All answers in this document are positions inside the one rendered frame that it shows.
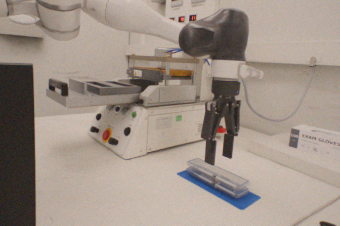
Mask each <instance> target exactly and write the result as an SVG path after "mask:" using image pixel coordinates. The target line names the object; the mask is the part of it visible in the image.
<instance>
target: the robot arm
mask: <svg viewBox="0 0 340 226"><path fill-rule="evenodd" d="M81 9H82V11H84V12H85V13H86V14H88V15H89V16H90V17H92V18H93V19H95V20H96V21H98V22H100V23H101V24H103V25H105V26H108V27H111V28H114V29H117V30H119V31H127V32H133V33H141V34H147V35H154V36H157V37H160V38H162V39H164V40H167V41H170V42H172V43H175V44H178V45H179V46H180V48H181V49H182V50H183V52H184V53H185V54H187V55H189V56H191V57H195V58H198V59H207V58H208V57H209V56H211V69H210V70H207V74H210V75H211V76H212V77H215V79H214V80H212V85H211V93H212V94H214V98H213V100H212V102H211V103H208V102H206V103H205V116H204V121H203V124H202V130H201V135H200V137H201V138H203V139H206V145H205V160H204V161H205V163H207V164H209V165H212V166H214V165H215V158H216V147H217V141H215V137H216V134H217V131H218V128H219V125H220V122H221V119H222V118H223V117H224V120H225V127H226V130H227V133H225V134H224V140H223V151H222V156H224V157H227V158H229V159H231V158H232V153H233V143H234V136H238V133H236V132H239V131H240V106H241V100H237V99H235V96H237V95H239V94H240V85H241V82H239V79H244V78H245V79H262V78H263V72H262V71H259V70H256V69H254V68H252V67H249V66H247V65H246V64H245V61H246V60H245V49H246V47H247V42H248V35H249V19H248V17H247V14H246V13H245V12H244V11H242V10H239V9H236V8H221V9H219V10H218V11H217V12H216V13H214V14H212V15H210V16H208V17H205V18H202V19H201V20H197V21H192V22H189V23H187V24H186V25H184V24H182V23H179V22H176V21H173V20H170V19H168V18H166V17H163V16H162V15H160V14H159V13H157V12H155V11H154V10H153V9H151V8H150V7H149V6H148V5H147V4H145V3H144V2H143V1H141V0H0V17H9V16H15V15H21V14H32V15H35V16H37V19H36V21H35V25H36V26H37V27H39V28H41V29H42V31H43V32H44V33H45V34H46V35H48V36H49V37H51V38H53V39H55V40H57V41H69V40H72V39H74V38H77V37H78V35H79V30H80V13H81ZM216 112H217V113H216ZM235 127H236V128H235Z"/></svg>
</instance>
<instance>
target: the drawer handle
mask: <svg viewBox="0 0 340 226"><path fill-rule="evenodd" d="M56 88H58V89H60V90H61V95H62V96H68V84H67V83H65V82H62V81H59V80H57V79H54V78H50V79H49V89H56Z"/></svg>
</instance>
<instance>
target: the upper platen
mask: <svg viewBox="0 0 340 226"><path fill-rule="evenodd" d="M134 68H142V69H151V70H159V71H163V73H164V74H165V70H166V62H160V61H159V63H158V67H134ZM169 74H171V75H172V76H171V80H192V77H191V76H192V70H183V69H173V68H170V69H169Z"/></svg>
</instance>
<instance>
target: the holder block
mask: <svg viewBox="0 0 340 226"><path fill-rule="evenodd" d="M83 82H86V83H87V91H88V92H92V93H95V94H97V95H120V94H140V93H141V86H137V85H132V84H128V83H124V82H119V81H83Z"/></svg>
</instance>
